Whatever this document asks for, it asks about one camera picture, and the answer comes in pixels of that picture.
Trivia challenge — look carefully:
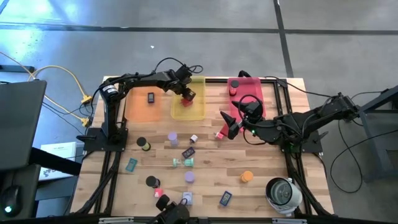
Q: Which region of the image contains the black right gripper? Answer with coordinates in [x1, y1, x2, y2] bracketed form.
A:
[220, 101, 265, 140]

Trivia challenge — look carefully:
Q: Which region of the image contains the black sand timer red sand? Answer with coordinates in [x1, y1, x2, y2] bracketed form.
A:
[228, 80, 241, 97]

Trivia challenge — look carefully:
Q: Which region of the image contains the orange sand timer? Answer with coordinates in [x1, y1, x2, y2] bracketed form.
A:
[239, 170, 254, 184]

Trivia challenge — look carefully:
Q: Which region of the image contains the blue mini digital clock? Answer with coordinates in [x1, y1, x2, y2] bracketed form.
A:
[219, 190, 233, 207]

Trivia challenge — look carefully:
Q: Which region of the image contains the black sand timer yellow sand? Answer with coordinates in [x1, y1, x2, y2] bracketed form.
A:
[136, 136, 152, 152]

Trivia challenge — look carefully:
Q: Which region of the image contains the teal mini digital clock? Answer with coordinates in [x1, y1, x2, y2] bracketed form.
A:
[125, 157, 139, 173]

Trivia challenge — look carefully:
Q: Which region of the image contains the yellow translucent plastic bin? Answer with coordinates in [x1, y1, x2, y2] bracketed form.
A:
[170, 75, 206, 121]

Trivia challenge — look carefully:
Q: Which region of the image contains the pink translucent plastic bin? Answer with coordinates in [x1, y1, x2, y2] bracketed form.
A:
[226, 77, 267, 124]

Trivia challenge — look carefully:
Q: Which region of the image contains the orange translucent plastic bin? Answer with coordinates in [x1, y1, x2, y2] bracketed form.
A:
[124, 86, 162, 122]

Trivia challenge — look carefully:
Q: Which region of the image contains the teal sand timer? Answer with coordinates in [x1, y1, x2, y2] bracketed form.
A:
[172, 157, 195, 168]

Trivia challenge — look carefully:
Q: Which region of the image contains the dark metal stand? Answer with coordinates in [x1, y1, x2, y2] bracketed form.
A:
[341, 85, 398, 183]

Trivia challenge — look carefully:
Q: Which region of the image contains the white booklet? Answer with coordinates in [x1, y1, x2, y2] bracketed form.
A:
[39, 141, 78, 182]

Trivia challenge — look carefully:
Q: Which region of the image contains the black side desk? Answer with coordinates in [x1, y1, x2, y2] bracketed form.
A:
[0, 146, 83, 220]

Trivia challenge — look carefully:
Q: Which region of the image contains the black floor bar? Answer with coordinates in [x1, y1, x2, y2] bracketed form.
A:
[0, 64, 35, 73]

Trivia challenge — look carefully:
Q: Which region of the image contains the black side monitor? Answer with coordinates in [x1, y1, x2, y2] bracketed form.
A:
[0, 80, 47, 171]

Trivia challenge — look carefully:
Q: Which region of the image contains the black computer mouse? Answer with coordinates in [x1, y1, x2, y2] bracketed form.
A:
[0, 185, 23, 218]

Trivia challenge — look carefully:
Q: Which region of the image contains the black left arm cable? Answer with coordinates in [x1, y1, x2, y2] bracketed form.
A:
[154, 57, 205, 75]

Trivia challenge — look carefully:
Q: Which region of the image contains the black aluminium table frame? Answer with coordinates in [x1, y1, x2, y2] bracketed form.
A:
[70, 76, 335, 218]

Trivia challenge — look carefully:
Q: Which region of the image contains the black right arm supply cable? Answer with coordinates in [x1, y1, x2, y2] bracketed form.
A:
[264, 75, 335, 99]

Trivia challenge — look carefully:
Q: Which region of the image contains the yellow extension cable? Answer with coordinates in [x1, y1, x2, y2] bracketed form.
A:
[0, 51, 94, 127]

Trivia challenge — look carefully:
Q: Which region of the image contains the black floor cable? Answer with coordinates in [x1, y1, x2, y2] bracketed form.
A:
[329, 129, 398, 194]

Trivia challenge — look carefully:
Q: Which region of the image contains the silver frame bracket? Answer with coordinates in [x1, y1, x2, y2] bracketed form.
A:
[98, 217, 134, 224]
[272, 218, 307, 224]

